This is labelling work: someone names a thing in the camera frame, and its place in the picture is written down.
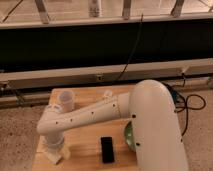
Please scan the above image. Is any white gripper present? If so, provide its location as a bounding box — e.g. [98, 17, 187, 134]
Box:
[43, 133, 71, 160]

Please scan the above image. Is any white sponge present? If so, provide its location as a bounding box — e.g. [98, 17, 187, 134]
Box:
[44, 149, 62, 165]

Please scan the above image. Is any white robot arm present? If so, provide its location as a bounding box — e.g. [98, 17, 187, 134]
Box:
[37, 80, 189, 171]

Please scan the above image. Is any translucent ceramic cup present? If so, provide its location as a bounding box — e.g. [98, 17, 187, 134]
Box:
[58, 91, 75, 112]

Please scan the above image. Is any black rectangular block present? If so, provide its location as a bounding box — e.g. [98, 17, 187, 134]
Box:
[101, 137, 115, 163]

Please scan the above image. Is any green bowl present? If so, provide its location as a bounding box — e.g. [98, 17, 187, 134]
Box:
[124, 121, 136, 152]

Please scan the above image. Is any metal rail frame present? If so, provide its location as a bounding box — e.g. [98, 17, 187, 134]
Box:
[0, 0, 213, 102]

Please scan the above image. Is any black cable at base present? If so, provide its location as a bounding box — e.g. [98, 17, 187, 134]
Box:
[166, 73, 207, 138]

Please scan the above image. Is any black hanging cable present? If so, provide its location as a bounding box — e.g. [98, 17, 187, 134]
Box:
[113, 13, 145, 83]

